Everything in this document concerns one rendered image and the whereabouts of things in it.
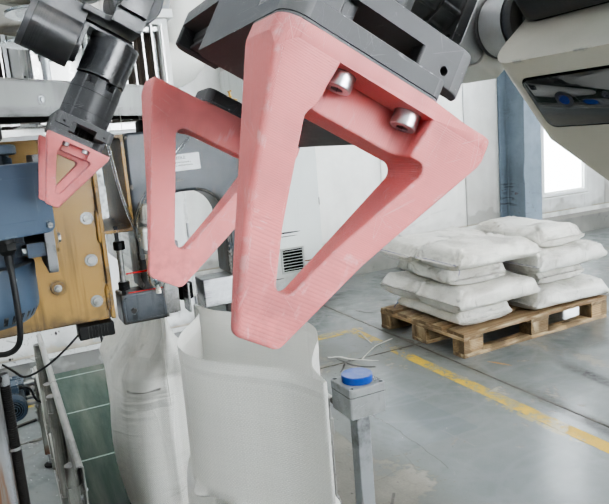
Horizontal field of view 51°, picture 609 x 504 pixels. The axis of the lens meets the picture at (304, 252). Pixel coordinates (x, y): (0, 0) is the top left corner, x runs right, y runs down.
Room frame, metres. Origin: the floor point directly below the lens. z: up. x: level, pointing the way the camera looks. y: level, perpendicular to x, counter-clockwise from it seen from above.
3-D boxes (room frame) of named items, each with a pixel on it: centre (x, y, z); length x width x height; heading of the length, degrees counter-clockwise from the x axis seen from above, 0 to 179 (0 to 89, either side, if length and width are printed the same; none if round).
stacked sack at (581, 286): (4.06, -1.58, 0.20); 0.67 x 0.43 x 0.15; 115
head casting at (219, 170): (1.30, 0.24, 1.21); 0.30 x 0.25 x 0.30; 25
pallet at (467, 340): (4.11, -1.20, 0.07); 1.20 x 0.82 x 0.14; 117
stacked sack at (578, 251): (4.06, -1.56, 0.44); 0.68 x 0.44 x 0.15; 115
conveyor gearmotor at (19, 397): (2.54, 1.23, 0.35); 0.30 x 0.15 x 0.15; 25
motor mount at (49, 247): (0.99, 0.41, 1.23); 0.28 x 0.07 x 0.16; 25
